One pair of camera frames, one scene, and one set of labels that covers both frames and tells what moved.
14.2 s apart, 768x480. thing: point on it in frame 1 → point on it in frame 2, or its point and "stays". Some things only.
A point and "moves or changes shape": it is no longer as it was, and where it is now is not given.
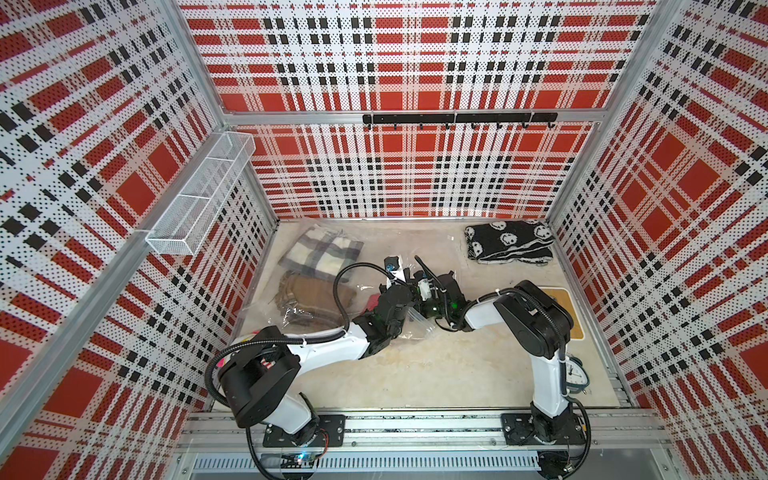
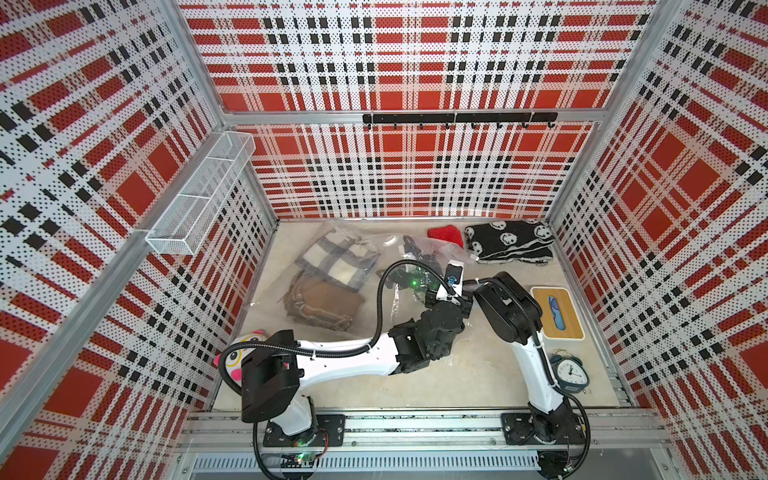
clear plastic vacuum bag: [322, 271] moves or changes shape
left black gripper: [382, 289] → [465, 307]
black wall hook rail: [460, 119] stays
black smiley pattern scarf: [509, 240] stays
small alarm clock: [576, 376] stays
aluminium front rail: [217, 431] stays
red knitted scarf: [372, 302] → [449, 233]
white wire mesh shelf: [185, 223] stays
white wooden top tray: [563, 296] stays
